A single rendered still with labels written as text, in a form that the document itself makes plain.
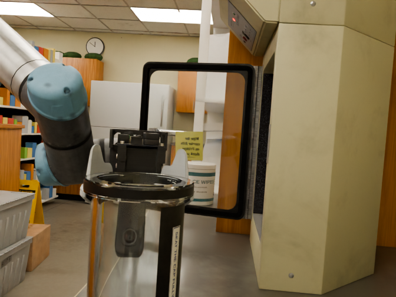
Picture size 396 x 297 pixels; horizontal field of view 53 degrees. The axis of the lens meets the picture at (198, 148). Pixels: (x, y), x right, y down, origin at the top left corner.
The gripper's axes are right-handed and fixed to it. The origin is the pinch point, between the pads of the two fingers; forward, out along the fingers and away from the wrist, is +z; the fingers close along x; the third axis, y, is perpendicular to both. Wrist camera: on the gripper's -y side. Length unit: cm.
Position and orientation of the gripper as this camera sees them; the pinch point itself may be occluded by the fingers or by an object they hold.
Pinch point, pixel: (138, 202)
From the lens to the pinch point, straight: 40.7
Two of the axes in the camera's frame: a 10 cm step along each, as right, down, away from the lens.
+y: 0.6, -10.0, -0.4
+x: 9.8, 0.5, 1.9
